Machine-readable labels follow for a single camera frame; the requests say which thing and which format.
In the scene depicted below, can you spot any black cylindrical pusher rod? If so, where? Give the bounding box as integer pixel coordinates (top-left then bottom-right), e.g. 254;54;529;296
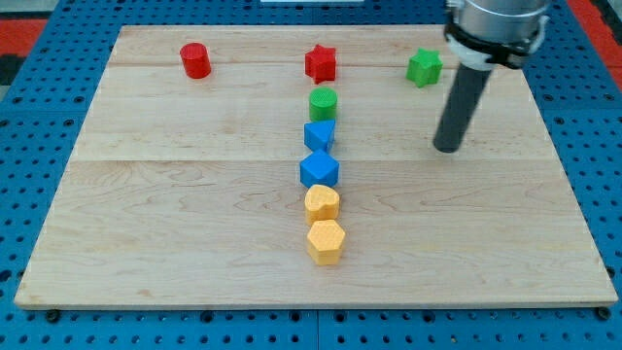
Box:
432;64;491;154

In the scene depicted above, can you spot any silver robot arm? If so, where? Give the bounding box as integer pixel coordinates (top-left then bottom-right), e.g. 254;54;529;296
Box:
444;0;551;71

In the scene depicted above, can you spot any yellow hexagon block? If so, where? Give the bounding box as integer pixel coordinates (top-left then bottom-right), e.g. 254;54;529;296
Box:
306;220;346;265

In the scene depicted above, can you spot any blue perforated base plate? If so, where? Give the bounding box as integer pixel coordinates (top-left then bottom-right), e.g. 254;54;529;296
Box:
1;1;621;349

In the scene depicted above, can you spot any red cylinder block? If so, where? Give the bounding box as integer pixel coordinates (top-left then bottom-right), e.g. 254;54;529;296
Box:
180;42;211;79

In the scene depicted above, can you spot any blue triangle block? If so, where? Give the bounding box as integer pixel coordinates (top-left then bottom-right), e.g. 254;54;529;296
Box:
303;120;336;153

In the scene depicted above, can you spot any blue cube block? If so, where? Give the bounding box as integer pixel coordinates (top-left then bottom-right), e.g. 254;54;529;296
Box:
299;150;340;188

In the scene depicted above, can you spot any red star block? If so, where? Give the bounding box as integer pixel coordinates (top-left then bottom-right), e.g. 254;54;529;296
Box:
305;45;336;85

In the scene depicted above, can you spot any green cylinder block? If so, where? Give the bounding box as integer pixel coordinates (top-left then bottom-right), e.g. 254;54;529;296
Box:
308;87;338;122

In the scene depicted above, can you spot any light wooden board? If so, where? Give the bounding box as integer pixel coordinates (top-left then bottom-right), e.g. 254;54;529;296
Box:
15;25;618;310

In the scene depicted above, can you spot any green star block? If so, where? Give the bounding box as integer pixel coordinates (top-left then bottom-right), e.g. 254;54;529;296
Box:
405;48;443;88

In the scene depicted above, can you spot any yellow heart block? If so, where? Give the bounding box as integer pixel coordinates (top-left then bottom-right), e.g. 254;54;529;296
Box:
304;185;340;226

